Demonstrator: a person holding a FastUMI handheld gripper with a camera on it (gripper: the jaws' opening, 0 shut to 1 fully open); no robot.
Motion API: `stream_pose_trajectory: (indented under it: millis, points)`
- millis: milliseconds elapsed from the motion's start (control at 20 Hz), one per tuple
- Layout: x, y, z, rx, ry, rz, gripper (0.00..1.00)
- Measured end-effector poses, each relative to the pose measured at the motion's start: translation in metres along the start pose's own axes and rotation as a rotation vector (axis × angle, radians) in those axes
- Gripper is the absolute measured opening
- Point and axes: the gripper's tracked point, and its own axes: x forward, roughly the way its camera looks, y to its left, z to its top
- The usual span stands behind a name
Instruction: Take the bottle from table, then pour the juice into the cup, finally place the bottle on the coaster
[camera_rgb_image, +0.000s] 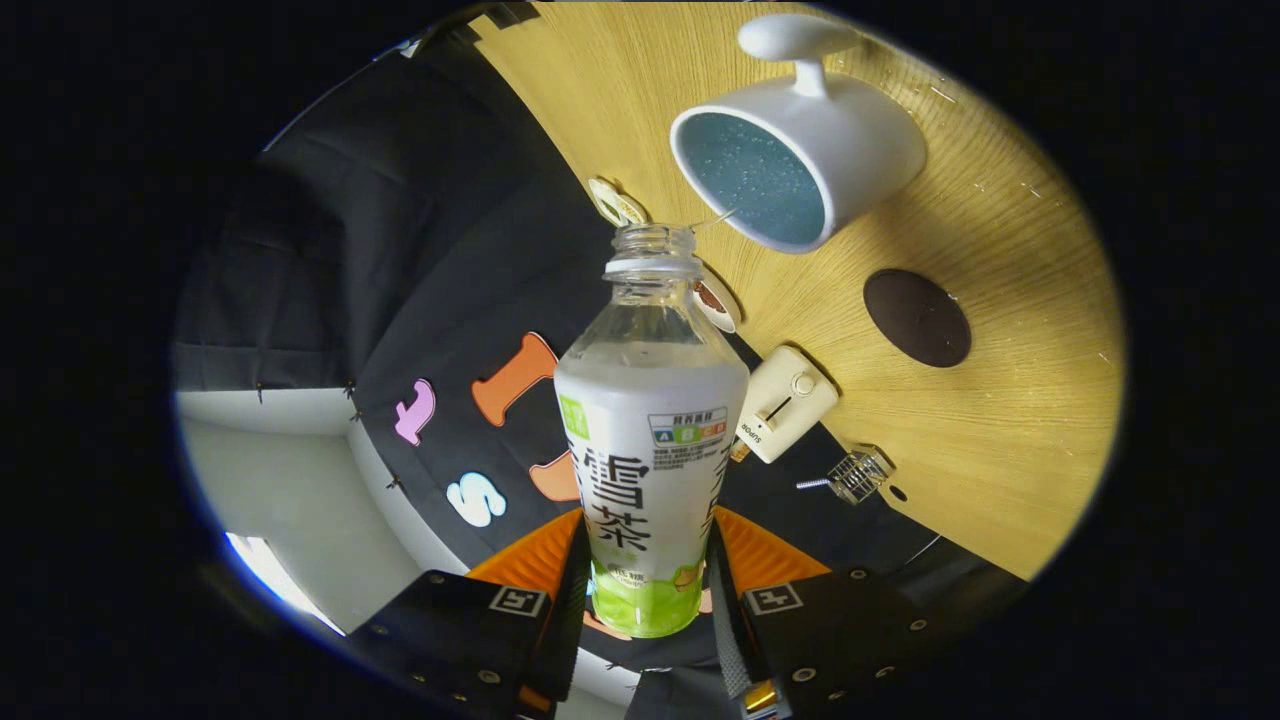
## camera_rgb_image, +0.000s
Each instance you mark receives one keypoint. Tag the small dish with green filling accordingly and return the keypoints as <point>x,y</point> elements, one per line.
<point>617,203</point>

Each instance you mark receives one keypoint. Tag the large ceiling light panel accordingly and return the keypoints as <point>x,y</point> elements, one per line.
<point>280,580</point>

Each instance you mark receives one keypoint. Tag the white cup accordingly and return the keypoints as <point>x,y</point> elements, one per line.
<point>860,140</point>

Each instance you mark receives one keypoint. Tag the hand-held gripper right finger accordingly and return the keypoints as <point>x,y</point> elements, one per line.
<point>728,630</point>

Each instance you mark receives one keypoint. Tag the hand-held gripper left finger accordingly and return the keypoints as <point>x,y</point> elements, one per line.
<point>572,620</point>

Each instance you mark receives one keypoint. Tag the thin straw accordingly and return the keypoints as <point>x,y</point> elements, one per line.
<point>812,484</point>

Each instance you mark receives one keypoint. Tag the white green juice bottle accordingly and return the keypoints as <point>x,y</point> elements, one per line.
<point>650,430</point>

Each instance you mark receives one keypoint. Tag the dark brown round coaster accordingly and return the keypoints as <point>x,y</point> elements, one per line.
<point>917,318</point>

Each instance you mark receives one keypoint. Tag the wooden table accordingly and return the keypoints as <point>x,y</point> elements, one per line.
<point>1000,420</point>

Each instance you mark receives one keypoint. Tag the small dish with brown filling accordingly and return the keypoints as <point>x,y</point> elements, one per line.
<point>716,303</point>

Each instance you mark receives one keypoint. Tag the white toaster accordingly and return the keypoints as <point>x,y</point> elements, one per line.
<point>790,405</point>

